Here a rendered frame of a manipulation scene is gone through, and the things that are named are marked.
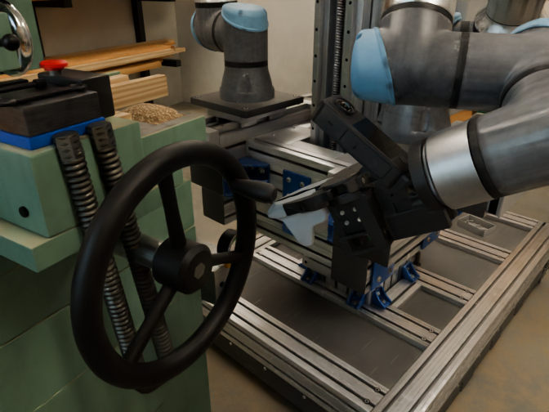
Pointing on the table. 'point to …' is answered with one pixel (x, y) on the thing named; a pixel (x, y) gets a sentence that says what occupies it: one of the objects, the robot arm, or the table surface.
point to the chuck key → (24, 86)
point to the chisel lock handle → (10, 42)
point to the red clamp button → (53, 64)
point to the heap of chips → (152, 113)
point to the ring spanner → (42, 95)
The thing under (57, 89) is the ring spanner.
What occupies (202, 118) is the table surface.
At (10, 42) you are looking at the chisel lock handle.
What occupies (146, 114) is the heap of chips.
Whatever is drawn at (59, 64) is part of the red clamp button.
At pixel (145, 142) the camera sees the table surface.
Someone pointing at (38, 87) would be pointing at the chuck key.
